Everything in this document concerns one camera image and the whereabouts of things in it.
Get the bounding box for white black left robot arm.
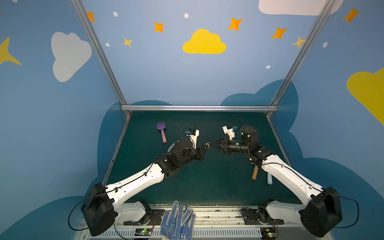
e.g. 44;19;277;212
81;139;210;237

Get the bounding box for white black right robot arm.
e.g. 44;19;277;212
209;126;343;238

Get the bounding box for silver perforated metal plate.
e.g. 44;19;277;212
167;142;176;153

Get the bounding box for blue dotted work gloves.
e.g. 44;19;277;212
161;201;196;240

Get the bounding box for right green circuit board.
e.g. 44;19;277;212
261;228;279;240

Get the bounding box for green circuit board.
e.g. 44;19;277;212
135;229;153;237
261;228;279;240

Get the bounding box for left green circuit board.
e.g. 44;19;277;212
135;229;153;237

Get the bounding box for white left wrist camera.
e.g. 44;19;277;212
186;129;200;149

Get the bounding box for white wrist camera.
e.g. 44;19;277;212
223;125;238;140
186;129;200;149

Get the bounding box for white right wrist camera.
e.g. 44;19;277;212
223;125;238;140

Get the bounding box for wooden handle tool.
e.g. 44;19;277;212
252;166;259;181

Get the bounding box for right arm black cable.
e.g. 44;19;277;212
236;155;360;229

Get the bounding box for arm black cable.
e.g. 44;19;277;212
236;155;360;229
67;161;157;232

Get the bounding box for purple spade pink handle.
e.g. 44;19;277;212
156;122;167;144

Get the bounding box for light blue handle tool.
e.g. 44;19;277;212
267;173;273;185

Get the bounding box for aluminium right frame post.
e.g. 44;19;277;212
266;0;336;119

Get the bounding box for aluminium frame post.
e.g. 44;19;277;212
71;0;127;107
266;0;336;119

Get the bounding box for aluminium back frame rail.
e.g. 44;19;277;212
121;105;278;112

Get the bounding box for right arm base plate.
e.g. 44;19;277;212
240;208;285;226

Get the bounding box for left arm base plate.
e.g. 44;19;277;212
123;209;165;226

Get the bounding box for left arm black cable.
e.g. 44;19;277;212
67;161;157;232

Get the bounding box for aluminium left frame post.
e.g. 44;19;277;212
71;0;127;107

